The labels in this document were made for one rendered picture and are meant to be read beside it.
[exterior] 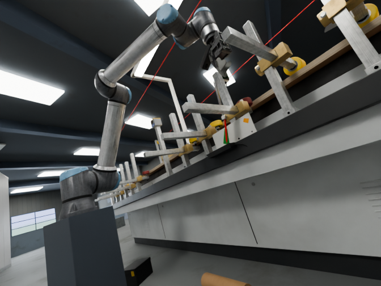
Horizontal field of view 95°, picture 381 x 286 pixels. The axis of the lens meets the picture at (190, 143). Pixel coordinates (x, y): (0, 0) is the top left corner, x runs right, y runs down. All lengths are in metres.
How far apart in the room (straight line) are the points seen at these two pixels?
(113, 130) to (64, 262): 0.73
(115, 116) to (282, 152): 0.99
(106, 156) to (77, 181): 0.22
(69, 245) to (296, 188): 1.13
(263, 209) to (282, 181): 0.21
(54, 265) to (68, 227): 0.22
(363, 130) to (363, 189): 0.31
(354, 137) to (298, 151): 0.17
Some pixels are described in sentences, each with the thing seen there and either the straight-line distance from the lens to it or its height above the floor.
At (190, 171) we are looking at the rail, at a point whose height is 0.66.
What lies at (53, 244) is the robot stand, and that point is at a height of 0.50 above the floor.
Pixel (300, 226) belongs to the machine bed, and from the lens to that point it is 1.12.
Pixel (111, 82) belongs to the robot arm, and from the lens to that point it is 1.17.
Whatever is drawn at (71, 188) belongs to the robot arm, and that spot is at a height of 0.75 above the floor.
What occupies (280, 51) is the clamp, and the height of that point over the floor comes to 0.94.
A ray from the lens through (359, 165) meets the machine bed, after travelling 0.97.
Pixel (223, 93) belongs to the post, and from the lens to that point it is 0.97.
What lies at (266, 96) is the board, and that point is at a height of 0.88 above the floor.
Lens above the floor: 0.55
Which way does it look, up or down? 14 degrees up
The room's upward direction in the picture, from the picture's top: 18 degrees counter-clockwise
